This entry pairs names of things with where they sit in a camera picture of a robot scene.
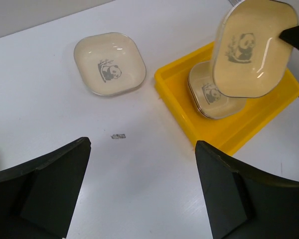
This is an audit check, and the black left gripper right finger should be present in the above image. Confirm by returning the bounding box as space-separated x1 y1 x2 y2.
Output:
195 141 299 239

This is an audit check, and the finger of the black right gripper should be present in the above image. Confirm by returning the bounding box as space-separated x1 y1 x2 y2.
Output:
279 25 299 50

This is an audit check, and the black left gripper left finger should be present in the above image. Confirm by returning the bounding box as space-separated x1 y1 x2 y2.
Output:
0 137 91 239

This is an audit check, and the yellow panda plate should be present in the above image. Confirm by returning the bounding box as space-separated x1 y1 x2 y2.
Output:
187 61 247 120
210 0 299 98

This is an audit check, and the cream panda plate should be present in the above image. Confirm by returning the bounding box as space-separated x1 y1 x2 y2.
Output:
74 32 147 97

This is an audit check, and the yellow plastic bin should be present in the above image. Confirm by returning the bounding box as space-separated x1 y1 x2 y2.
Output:
154 42 299 155

